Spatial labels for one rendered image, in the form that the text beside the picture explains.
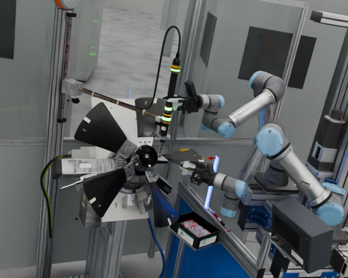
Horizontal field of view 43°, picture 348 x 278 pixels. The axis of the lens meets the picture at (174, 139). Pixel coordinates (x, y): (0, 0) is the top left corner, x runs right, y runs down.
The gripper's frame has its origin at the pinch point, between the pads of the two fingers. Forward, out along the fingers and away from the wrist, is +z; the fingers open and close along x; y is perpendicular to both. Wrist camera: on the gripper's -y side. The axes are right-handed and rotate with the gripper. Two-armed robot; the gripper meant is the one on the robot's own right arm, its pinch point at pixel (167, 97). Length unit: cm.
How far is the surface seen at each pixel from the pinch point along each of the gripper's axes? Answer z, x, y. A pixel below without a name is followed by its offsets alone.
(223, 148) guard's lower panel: -100, 54, 57
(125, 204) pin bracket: 13, 2, 58
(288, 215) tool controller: -19, -72, 28
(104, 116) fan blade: 25.1, 14.3, 14.0
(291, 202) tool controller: -27, -66, 26
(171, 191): -10, -5, 50
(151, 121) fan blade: -0.9, 11.6, 16.2
